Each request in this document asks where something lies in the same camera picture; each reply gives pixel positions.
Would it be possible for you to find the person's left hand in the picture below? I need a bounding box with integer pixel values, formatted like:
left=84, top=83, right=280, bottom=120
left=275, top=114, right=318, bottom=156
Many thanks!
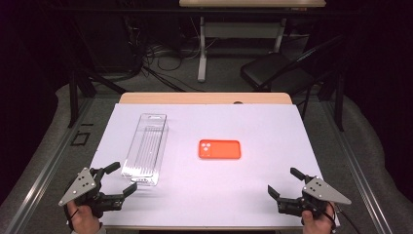
left=66, top=200, right=102, bottom=234

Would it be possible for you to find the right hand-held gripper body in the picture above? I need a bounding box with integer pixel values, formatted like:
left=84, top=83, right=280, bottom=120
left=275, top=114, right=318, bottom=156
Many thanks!
left=277, top=175, right=353, bottom=217

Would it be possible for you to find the white-legged desk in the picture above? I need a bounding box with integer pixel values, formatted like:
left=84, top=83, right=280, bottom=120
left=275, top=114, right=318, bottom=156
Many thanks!
left=178, top=0, right=327, bottom=83

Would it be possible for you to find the orange phone case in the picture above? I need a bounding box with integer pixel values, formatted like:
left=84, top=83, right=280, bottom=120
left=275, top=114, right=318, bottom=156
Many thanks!
left=198, top=138, right=243, bottom=160

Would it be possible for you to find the black folding chair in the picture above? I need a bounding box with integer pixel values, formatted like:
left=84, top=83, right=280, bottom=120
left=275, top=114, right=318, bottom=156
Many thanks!
left=240, top=34, right=345, bottom=121

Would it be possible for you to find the clear plastic box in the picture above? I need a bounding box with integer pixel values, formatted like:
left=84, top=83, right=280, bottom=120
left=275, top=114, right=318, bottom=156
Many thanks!
left=120, top=112, right=169, bottom=187

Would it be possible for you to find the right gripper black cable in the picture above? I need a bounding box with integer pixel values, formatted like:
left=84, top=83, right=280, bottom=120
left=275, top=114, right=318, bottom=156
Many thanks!
left=329, top=201, right=362, bottom=234

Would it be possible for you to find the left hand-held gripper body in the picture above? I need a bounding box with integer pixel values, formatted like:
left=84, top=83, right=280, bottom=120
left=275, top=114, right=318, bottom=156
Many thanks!
left=57, top=167, right=125, bottom=219

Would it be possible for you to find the bundle of black floor cables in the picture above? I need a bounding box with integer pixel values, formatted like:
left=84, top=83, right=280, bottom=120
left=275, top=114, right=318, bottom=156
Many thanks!
left=125, top=16, right=222, bottom=94

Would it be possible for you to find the light wooden table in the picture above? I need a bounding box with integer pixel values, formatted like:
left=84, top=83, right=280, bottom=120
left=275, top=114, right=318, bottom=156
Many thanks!
left=102, top=92, right=341, bottom=232

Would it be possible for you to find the black metal stand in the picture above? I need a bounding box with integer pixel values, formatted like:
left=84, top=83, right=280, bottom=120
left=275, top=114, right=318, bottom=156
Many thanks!
left=67, top=67, right=130, bottom=129
left=318, top=71, right=346, bottom=133

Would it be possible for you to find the person's right hand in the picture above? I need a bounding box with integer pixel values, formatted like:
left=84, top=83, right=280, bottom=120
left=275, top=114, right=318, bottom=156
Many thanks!
left=301, top=202, right=337, bottom=234

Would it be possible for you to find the aluminium floor rail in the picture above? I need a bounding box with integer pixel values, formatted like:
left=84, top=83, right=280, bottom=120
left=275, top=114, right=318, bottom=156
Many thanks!
left=3, top=97, right=95, bottom=234
left=325, top=98, right=394, bottom=234

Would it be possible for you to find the white table mat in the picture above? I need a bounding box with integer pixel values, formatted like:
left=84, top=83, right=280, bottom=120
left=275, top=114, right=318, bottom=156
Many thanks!
left=85, top=102, right=341, bottom=228

